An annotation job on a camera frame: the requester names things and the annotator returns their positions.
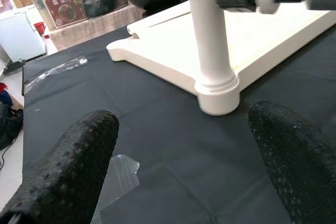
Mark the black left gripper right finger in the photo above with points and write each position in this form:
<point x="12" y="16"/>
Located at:
<point x="302" y="169"/>

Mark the storage box with orange lid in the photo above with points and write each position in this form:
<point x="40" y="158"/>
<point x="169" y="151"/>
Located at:
<point x="63" y="6"/>

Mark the clear plastic tape patch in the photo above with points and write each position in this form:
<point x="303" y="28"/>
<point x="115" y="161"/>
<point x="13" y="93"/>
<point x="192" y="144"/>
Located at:
<point x="123" y="174"/>

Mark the white appliance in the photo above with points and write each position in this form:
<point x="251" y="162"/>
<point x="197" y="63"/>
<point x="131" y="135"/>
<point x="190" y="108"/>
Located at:
<point x="21" y="37"/>

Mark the white plastic table leg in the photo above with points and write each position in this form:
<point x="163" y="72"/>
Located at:
<point x="212" y="37"/>

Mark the black tablecloth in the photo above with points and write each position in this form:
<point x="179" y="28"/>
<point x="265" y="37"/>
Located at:
<point x="183" y="155"/>

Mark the beige cloth covered stand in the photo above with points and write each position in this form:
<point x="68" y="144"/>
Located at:
<point x="92" y="27"/>

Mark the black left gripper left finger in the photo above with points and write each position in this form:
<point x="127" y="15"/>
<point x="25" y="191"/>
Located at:
<point x="65" y="171"/>

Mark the red cloth bundle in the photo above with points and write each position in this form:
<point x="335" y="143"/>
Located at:
<point x="2" y="87"/>

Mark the white plastic table top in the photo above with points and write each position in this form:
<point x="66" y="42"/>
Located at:
<point x="170" y="37"/>

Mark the small red plastic bucket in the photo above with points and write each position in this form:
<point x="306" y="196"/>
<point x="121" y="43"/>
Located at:
<point x="39" y="27"/>

